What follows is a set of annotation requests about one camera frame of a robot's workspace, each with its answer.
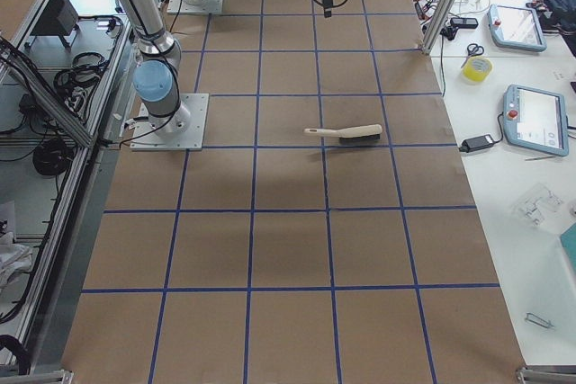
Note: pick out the black handled scissors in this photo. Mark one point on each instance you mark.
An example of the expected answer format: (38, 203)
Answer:
(473, 50)

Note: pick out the blue teach pendant far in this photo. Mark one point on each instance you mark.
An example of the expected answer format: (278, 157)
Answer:
(513, 27)

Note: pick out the clear plastic bag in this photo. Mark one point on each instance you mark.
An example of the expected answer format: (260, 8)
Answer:
(541, 208)

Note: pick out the blue teach pendant near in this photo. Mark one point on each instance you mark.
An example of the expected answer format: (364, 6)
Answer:
(535, 119)

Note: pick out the aluminium frame rail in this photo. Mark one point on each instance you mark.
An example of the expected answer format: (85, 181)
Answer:
(24, 71)

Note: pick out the black small power brick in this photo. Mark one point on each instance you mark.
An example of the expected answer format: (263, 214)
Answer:
(478, 143)

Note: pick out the teal book corner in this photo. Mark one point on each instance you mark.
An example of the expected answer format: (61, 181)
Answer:
(568, 241)

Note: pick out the blue teach pendant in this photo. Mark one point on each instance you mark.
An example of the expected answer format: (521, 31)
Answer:
(535, 119)
(513, 27)

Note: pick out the crumpled white cloth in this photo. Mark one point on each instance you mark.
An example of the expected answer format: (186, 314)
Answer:
(16, 258)

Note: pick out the beige hand brush black bristles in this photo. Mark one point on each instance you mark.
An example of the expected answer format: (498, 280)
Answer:
(349, 136)

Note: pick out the yellow tape roll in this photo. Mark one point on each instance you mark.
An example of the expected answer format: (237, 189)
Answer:
(476, 69)

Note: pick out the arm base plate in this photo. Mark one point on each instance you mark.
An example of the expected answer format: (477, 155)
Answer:
(194, 7)
(184, 131)

